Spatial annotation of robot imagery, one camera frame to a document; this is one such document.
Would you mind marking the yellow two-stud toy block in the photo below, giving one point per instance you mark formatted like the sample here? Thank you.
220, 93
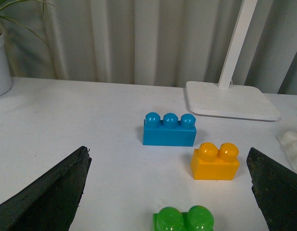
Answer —
211, 163

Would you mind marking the white studded base plate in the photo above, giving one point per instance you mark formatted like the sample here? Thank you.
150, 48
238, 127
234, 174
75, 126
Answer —
288, 142

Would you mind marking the grey pleated curtain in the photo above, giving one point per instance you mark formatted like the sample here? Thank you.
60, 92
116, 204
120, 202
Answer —
150, 42

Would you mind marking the blue three-stud toy block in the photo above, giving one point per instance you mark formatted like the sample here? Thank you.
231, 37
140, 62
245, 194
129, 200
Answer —
169, 130

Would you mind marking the white plant pot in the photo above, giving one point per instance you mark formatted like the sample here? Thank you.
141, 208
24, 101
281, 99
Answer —
5, 75

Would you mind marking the white desk lamp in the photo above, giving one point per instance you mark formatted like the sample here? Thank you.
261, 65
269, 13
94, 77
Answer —
224, 99

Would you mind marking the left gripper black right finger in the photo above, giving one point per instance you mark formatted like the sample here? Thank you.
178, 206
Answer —
275, 191

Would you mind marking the green toy block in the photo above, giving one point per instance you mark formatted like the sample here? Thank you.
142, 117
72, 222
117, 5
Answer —
197, 218

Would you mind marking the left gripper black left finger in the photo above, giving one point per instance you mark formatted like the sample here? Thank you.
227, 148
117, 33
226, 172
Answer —
51, 201

